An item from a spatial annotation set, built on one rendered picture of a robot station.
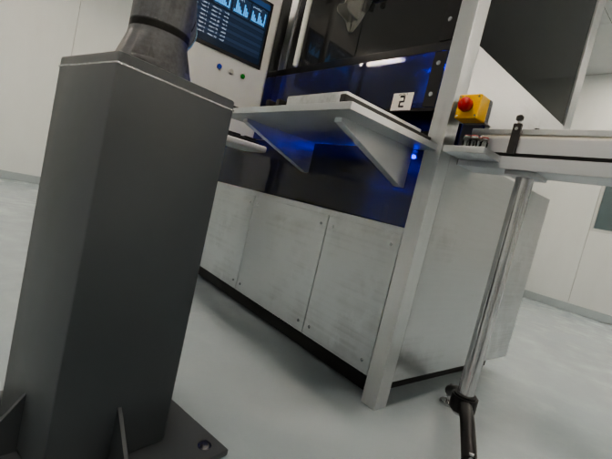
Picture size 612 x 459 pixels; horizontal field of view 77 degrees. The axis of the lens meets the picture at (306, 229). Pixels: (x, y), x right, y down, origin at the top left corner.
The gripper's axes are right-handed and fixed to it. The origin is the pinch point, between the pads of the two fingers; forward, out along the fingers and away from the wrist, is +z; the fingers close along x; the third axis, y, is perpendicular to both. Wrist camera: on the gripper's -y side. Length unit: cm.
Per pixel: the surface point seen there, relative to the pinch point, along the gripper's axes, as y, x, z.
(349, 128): -4.6, 2.4, 25.7
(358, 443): -16, 22, 110
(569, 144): -46, 43, 18
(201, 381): 12, -20, 109
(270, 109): 4.8, -24.0, 22.6
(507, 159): -46, 28, 23
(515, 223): -50, 33, 41
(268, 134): -11, -48, 26
